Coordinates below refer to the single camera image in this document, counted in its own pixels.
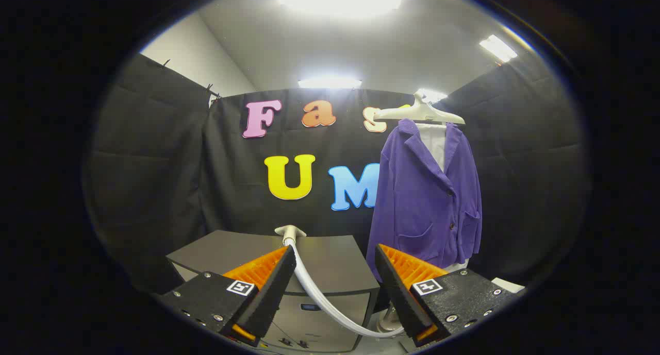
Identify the grey cabinet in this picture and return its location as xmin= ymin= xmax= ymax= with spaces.
xmin=166 ymin=230 xmax=381 ymax=353

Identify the white plastic clothes hanger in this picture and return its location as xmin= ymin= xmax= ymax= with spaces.
xmin=373 ymin=91 xmax=466 ymax=125

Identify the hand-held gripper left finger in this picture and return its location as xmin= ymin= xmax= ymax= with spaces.
xmin=160 ymin=245 xmax=298 ymax=346

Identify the purple corduroy jacket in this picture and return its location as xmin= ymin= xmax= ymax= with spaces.
xmin=366 ymin=119 xmax=483 ymax=282

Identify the white garment steamer base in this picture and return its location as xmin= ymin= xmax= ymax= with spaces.
xmin=377 ymin=303 xmax=408 ymax=335

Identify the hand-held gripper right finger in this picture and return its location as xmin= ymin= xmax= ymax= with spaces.
xmin=375 ymin=244 xmax=521 ymax=348

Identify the white flat sheet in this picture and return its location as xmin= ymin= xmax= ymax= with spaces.
xmin=491 ymin=277 xmax=526 ymax=294

